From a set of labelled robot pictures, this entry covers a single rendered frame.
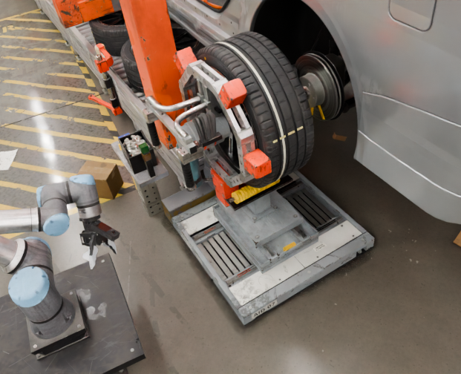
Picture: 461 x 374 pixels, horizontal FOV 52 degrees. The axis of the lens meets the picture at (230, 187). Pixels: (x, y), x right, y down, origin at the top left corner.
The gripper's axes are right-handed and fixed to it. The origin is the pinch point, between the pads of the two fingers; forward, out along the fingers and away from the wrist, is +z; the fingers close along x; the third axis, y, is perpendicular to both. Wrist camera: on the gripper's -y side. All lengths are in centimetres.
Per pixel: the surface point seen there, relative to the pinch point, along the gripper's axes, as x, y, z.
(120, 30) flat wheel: -177, 107, -112
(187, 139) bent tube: -15, -40, -45
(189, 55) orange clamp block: -47, -28, -77
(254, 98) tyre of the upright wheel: -31, -63, -56
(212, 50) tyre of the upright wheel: -39, -44, -76
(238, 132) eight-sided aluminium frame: -26, -56, -44
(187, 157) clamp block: -16, -38, -38
